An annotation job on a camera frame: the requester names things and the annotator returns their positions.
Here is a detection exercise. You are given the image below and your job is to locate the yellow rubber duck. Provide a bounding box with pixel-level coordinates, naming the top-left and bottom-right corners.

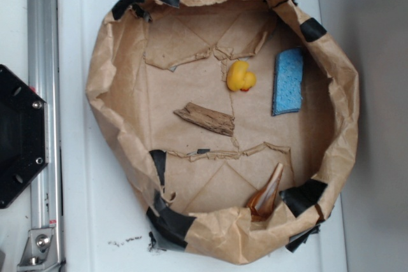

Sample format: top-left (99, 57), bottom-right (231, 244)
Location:
top-left (226, 61), bottom-right (257, 92)

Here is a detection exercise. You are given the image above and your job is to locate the brown wood piece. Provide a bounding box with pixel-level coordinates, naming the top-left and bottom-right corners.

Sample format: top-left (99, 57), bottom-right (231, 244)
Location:
top-left (173, 103), bottom-right (235, 137)

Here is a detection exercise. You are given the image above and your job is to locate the brown paper bag bin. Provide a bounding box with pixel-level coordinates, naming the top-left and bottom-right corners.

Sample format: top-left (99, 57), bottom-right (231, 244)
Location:
top-left (86, 0), bottom-right (360, 264)

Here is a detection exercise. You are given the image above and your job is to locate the blue sponge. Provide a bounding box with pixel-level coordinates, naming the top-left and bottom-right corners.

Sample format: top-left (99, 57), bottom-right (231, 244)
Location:
top-left (272, 48), bottom-right (303, 116)

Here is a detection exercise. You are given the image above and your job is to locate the amber plastic wrapper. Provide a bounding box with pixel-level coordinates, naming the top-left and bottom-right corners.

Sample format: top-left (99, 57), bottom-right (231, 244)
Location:
top-left (246, 162), bottom-right (284, 222)

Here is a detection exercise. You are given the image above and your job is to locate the aluminium extrusion rail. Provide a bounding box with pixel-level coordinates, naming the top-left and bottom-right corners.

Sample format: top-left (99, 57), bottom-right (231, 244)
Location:
top-left (27, 0), bottom-right (66, 271)

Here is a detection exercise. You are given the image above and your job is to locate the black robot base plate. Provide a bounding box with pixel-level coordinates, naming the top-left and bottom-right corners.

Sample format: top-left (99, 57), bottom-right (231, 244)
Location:
top-left (1, 65), bottom-right (48, 209)

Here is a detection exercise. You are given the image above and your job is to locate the metal corner bracket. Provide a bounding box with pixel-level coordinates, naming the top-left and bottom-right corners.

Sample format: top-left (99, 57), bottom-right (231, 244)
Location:
top-left (17, 227), bottom-right (58, 271)

